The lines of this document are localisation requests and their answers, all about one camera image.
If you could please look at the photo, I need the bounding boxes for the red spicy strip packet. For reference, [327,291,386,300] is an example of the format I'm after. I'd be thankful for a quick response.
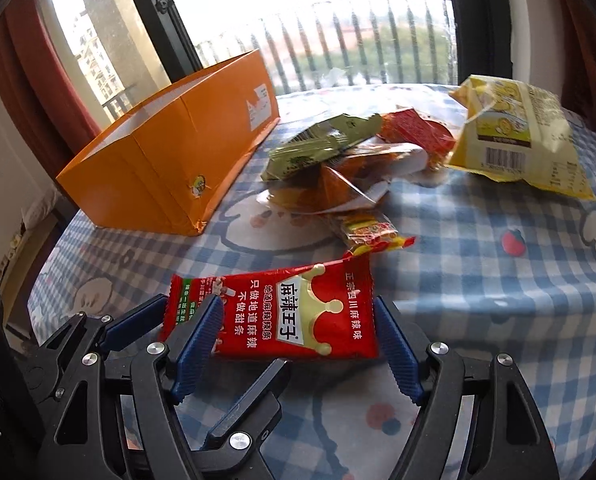
[160,254,378,361]

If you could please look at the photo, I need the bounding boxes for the small yellow red packet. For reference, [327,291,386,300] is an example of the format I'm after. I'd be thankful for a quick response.
[326,209,416,256]

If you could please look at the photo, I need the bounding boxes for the green snack packet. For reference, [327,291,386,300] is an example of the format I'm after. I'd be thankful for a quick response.
[261,114,383,182]

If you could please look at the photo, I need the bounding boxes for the brown triangular meat packet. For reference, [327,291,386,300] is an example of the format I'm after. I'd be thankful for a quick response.
[257,143,428,216]

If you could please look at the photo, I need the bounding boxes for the pale yellow chips bag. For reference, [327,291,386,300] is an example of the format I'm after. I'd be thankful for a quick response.
[449,75,595,200]

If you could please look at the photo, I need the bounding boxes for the red sauce snack packet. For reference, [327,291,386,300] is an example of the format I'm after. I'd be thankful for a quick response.
[377,108,456,168]

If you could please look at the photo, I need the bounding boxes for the blue checkered bear tablecloth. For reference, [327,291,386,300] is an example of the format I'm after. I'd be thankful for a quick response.
[27,84,596,479]

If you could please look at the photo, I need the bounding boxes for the orange cardboard box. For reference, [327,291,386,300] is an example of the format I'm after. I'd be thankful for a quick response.
[57,50,280,236]

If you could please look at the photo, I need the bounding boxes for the dark red left curtain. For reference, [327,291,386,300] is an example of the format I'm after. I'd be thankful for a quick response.
[0,0,100,179]

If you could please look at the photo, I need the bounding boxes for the balcony metal railing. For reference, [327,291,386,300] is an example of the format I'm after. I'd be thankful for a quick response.
[99,0,456,122]

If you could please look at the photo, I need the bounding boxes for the black window frame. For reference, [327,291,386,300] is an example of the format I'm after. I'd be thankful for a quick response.
[117,0,514,97]

